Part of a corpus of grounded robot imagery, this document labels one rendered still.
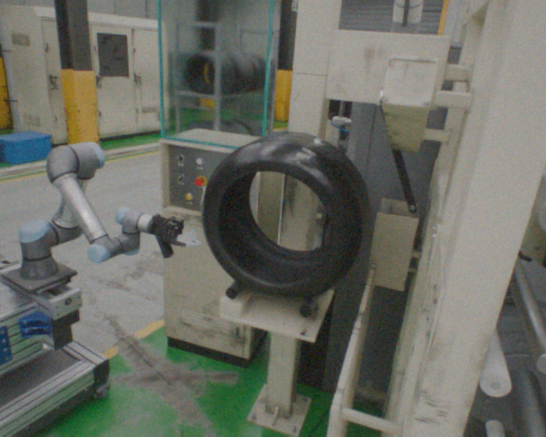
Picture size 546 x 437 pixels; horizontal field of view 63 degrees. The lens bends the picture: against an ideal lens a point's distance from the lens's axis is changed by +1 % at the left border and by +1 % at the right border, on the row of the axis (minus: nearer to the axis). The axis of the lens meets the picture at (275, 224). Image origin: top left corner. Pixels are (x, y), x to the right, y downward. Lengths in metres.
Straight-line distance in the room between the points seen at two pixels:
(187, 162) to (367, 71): 1.45
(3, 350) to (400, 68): 1.90
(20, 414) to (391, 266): 1.66
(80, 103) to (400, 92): 6.45
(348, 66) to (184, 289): 1.79
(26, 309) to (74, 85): 5.21
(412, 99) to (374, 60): 0.16
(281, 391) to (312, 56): 1.53
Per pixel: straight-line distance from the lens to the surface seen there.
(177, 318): 2.68
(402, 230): 1.69
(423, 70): 0.94
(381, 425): 1.11
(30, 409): 2.33
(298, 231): 1.84
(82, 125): 7.21
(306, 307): 1.54
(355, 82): 1.04
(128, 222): 1.83
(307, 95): 1.71
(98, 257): 1.78
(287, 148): 1.39
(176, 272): 2.53
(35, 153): 7.10
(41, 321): 2.25
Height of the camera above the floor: 1.74
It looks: 22 degrees down
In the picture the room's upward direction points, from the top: 4 degrees clockwise
